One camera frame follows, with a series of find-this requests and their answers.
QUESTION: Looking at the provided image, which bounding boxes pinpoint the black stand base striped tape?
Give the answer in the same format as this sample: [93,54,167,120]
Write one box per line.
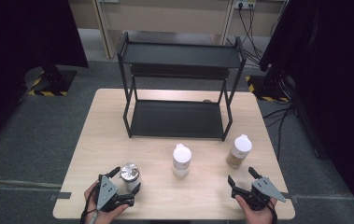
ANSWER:
[245,73,292,104]
[24,63,78,97]

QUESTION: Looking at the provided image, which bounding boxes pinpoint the black power cable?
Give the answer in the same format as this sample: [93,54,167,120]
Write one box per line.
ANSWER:
[248,6,264,60]
[236,6,264,63]

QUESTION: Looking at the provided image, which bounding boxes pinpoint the person's left hand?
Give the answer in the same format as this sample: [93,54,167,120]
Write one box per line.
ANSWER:
[83,181,131,224]

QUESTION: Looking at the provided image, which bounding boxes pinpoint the silver-lid glass jar white powder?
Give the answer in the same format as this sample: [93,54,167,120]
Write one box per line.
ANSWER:
[120,162,142,193]

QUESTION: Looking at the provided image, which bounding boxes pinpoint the white-lid glass jar brown powder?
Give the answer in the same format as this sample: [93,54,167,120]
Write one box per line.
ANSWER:
[225,133,253,170]

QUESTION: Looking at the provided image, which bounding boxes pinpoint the white power strip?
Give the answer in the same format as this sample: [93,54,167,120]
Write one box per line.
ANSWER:
[234,0,257,9]

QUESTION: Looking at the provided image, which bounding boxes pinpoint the black table foot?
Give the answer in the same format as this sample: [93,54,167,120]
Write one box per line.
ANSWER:
[281,191,300,204]

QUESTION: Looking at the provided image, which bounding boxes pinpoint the white-lid glass jar white granules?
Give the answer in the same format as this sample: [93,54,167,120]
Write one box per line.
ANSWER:
[172,143,193,179]

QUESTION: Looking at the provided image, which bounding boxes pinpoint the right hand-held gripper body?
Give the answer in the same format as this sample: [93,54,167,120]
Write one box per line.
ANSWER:
[231,176,287,212]

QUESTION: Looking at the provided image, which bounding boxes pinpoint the black floor cable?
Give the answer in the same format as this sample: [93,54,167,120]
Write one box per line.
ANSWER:
[262,104,295,160]

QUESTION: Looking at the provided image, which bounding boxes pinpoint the grey cable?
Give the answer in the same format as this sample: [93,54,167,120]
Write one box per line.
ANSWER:
[88,209,100,224]

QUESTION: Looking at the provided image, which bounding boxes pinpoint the black cord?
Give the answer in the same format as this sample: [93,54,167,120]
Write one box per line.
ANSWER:
[79,186,99,224]
[266,200,279,224]

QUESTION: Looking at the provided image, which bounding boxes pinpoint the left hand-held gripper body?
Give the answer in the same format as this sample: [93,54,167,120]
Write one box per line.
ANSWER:
[95,174,135,213]

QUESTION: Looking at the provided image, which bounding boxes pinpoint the person's right hand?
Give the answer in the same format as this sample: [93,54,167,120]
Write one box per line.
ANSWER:
[234,195,278,224]

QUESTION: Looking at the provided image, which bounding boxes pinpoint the black curtain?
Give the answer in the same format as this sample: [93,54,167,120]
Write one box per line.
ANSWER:
[258,0,354,223]
[0,0,89,148]

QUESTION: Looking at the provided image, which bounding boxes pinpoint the black two-tier metal rack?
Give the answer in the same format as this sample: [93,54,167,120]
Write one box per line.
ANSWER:
[116,31,248,143]

